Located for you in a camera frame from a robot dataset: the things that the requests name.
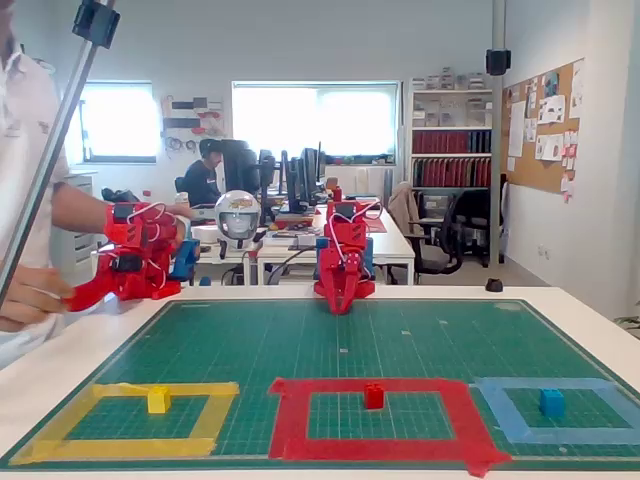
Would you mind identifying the black office chair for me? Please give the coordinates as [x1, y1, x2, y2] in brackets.
[414, 188, 494, 275]

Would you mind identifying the black pole bracket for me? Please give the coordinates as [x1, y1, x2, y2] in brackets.
[71, 0, 122, 51]
[485, 48, 513, 78]

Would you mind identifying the wide bright window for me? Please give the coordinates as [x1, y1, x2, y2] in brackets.
[231, 79, 402, 165]

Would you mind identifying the black computer monitor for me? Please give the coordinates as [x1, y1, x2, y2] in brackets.
[221, 138, 261, 194]
[299, 141, 327, 204]
[257, 148, 278, 221]
[279, 149, 307, 214]

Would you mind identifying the green plant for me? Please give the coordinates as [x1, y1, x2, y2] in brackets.
[613, 299, 640, 342]

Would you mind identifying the black bag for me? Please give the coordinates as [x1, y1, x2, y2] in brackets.
[101, 187, 141, 205]

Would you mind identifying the red tape square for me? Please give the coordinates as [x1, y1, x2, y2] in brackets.
[267, 377, 514, 479]

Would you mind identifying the blue tape square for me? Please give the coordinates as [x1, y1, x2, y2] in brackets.
[468, 376, 640, 445]

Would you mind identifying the white helmet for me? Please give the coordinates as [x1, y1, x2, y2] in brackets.
[214, 189, 260, 250]

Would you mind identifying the white servo cable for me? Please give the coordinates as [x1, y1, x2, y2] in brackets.
[330, 198, 385, 266]

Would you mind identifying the grey vertical pole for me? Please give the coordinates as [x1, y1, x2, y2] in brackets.
[490, 0, 507, 269]

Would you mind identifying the operator right hand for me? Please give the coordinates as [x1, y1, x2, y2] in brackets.
[0, 267, 76, 332]

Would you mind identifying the blue lego brick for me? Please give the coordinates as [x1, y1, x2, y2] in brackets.
[538, 388, 566, 418]

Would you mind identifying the seated person dark shirt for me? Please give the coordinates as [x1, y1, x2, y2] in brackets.
[182, 138, 224, 207]

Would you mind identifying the white shelf unit with binders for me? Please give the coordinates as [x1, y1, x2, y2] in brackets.
[407, 75, 496, 191]

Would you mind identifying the operator in white shirt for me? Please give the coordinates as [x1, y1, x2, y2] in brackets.
[0, 0, 71, 281]

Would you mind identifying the white drawer cabinet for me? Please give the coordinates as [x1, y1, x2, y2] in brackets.
[49, 170, 100, 275]

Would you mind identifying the stack of books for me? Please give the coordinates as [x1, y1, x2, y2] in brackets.
[262, 212, 325, 251]

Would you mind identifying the cork pin board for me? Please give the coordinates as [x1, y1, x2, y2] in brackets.
[501, 56, 587, 204]

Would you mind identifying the red lego brick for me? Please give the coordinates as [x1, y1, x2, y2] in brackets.
[363, 382, 385, 410]

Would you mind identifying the operator left forearm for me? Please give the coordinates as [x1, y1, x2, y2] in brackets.
[51, 180, 110, 235]

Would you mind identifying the wall tool panel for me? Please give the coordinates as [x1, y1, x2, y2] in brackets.
[159, 94, 227, 160]

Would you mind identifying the red leader arm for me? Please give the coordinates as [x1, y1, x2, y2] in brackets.
[63, 200, 182, 314]

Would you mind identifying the green cutting mat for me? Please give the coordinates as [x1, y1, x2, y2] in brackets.
[0, 298, 640, 472]

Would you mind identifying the chair with beige jacket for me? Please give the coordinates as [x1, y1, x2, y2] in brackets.
[387, 180, 431, 286]

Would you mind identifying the small bright window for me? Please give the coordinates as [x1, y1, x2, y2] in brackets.
[79, 81, 160, 165]

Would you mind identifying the yellow lego brick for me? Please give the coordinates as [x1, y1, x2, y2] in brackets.
[147, 385, 172, 415]

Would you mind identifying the yellow tape square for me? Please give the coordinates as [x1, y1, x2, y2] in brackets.
[8, 381, 240, 466]

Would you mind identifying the operator left hand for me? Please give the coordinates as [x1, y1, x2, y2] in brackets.
[162, 202, 195, 244]

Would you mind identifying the red folder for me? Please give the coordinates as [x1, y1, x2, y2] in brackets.
[367, 198, 390, 234]

